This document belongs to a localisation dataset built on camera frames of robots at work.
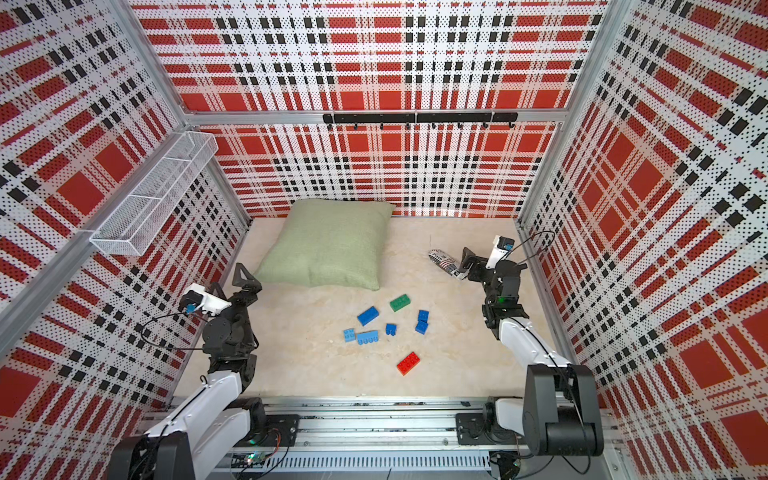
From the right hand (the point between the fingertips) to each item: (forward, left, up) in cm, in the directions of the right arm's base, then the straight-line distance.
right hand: (481, 250), depth 86 cm
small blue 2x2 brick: (-16, +27, -19) cm, 37 cm away
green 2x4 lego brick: (-6, +24, -20) cm, 32 cm away
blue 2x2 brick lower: (-15, +18, -18) cm, 30 cm away
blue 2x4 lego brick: (-11, +34, -18) cm, 41 cm away
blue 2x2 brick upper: (-11, +17, -18) cm, 27 cm away
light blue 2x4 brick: (-19, +34, -18) cm, 43 cm away
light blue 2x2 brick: (-18, +40, -18) cm, 47 cm away
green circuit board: (-49, +60, -17) cm, 79 cm away
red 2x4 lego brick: (-26, +22, -19) cm, 39 cm away
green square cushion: (+8, +46, -5) cm, 47 cm away
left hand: (-10, +66, +5) cm, 67 cm away
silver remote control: (+8, +9, -17) cm, 21 cm away
